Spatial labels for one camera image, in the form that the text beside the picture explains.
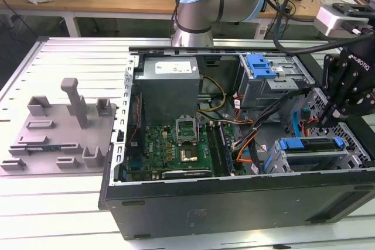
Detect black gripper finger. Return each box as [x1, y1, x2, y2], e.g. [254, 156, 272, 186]
[330, 83, 375, 121]
[319, 54, 338, 126]

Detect grey metal disk bay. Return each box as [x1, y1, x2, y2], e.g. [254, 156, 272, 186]
[260, 137, 369, 174]

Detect grey metal drive cage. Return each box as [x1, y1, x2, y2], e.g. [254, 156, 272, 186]
[237, 53, 316, 110]

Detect blue drive cage latch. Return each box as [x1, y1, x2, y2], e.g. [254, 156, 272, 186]
[246, 53, 278, 80]

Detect RAM stick in slot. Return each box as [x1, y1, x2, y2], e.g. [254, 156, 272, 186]
[218, 124, 236, 174]

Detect metal socket cover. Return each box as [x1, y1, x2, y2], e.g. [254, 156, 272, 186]
[175, 117, 200, 146]

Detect CPU socket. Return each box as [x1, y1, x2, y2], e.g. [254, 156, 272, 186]
[178, 143, 200, 163]

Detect grey power supply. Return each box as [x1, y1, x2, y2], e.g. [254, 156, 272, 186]
[133, 56, 203, 119]

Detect black graphics card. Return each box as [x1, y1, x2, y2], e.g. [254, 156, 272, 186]
[161, 169, 212, 179]

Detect green motherboard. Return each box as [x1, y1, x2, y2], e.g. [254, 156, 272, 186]
[125, 122, 237, 179]

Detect black open PC case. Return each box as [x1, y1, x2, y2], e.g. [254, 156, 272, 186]
[98, 42, 375, 239]

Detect grey parts rack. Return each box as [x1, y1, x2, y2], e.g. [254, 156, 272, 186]
[0, 77, 118, 177]

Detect RAM stick on rack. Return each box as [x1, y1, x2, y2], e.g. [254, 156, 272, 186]
[28, 143, 64, 152]

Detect red wire with black plug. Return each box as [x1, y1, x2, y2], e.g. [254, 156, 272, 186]
[301, 108, 320, 138]

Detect black camera cable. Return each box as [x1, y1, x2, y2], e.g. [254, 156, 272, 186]
[250, 0, 375, 56]

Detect blue wire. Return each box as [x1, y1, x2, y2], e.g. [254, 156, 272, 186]
[292, 109, 307, 138]

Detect wooden desk white frame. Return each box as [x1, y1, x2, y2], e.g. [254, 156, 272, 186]
[0, 0, 182, 39]
[257, 0, 375, 39]

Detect black cable bundle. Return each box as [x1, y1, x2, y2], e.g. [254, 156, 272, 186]
[248, 87, 311, 174]

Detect yellow wires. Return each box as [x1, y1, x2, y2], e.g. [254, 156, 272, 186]
[196, 76, 227, 113]

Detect orange wire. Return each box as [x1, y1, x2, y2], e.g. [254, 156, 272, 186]
[236, 144, 255, 165]

